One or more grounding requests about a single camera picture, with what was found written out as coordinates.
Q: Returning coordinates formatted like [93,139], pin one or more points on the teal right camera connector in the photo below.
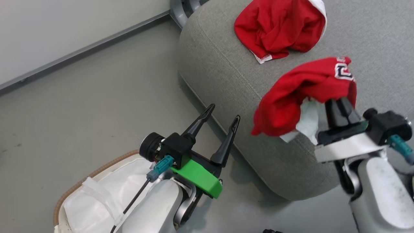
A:
[401,147]

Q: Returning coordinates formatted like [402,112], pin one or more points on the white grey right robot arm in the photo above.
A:
[381,194]

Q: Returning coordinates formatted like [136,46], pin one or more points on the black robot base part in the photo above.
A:
[271,231]

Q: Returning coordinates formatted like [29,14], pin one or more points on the grey partition bottom rail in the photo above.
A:
[81,52]

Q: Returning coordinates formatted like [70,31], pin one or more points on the teal left camera connector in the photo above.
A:
[163,165]

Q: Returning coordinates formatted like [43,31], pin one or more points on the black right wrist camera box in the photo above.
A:
[388,126]

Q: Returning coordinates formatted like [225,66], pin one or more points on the plain red garment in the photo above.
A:
[278,29]

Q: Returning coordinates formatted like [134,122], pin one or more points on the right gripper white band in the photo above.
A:
[346,145]

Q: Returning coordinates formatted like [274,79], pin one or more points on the teal camera connector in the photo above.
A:
[401,147]
[163,165]

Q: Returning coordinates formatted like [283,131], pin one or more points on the red and white jersey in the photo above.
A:
[291,97]

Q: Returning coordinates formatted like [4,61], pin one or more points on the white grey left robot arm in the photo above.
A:
[155,207]

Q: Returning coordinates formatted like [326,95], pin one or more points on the grey fabric sofa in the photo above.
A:
[226,64]

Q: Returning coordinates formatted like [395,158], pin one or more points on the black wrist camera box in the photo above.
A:
[388,126]
[174,145]

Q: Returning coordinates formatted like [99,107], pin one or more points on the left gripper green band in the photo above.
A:
[200,176]

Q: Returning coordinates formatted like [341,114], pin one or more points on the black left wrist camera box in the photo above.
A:
[174,145]

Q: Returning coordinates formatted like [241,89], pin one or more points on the grey rounded partition foot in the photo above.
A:
[195,4]
[178,13]

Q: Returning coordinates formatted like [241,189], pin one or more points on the white basket liner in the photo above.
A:
[97,207]

